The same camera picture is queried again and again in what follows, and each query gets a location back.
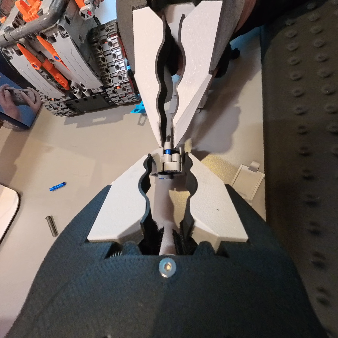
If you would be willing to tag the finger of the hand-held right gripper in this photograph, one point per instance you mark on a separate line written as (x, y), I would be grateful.
(148, 47)
(198, 47)

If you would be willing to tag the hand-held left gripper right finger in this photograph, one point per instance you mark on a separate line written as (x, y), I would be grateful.
(216, 211)

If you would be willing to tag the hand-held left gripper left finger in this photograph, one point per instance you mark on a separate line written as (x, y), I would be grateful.
(119, 211)

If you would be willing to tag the grey toy wheel frame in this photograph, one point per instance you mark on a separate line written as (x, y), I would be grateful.
(168, 161)

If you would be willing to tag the person's right forearm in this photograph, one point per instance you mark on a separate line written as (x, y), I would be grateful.
(259, 16)

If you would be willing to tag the blue toy wrench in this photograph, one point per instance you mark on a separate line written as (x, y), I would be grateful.
(138, 109)

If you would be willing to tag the small blue toy pin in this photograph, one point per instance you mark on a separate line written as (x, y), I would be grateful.
(58, 186)

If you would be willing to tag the small black toy pin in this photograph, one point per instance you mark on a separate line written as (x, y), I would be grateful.
(52, 226)

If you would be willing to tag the grey orange tracked toy robot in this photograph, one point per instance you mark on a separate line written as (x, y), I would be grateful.
(63, 58)

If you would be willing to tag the black perforated mat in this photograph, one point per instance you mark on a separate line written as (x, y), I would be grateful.
(301, 158)

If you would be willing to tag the white book stand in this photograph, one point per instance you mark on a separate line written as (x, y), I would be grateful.
(6, 211)

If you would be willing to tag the blue robot kit box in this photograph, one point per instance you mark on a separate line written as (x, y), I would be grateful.
(18, 100)

